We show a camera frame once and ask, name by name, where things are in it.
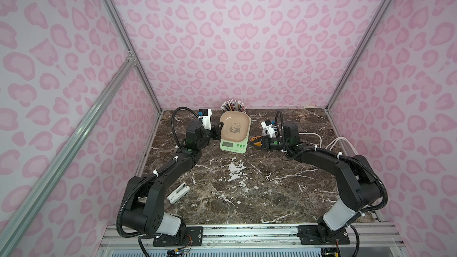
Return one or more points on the beige scale bowl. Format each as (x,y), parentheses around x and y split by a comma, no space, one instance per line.
(236,126)

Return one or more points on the green electronic kitchen scale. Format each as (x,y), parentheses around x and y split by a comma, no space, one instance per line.
(236,147)

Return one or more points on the orange power strip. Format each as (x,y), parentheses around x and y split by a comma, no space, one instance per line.
(256,138)

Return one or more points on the white object near left base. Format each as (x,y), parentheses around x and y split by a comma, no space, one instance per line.
(178,193)

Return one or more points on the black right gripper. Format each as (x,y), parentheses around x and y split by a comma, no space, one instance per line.
(266,141)

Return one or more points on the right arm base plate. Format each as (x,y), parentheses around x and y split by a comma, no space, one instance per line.
(321,235)

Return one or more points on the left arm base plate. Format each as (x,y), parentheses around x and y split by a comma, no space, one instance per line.
(186,236)

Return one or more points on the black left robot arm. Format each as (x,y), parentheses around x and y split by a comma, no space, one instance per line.
(141,212)

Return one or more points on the bundle of coloured pencils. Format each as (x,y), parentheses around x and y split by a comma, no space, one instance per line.
(233,105)

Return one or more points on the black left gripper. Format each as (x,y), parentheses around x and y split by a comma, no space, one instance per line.
(212,132)

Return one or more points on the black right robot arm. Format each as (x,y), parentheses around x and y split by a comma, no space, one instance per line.
(360,189)

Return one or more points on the aluminium mounting rail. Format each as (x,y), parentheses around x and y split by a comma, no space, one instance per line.
(363,239)

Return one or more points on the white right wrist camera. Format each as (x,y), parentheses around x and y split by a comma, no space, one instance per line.
(269,129)

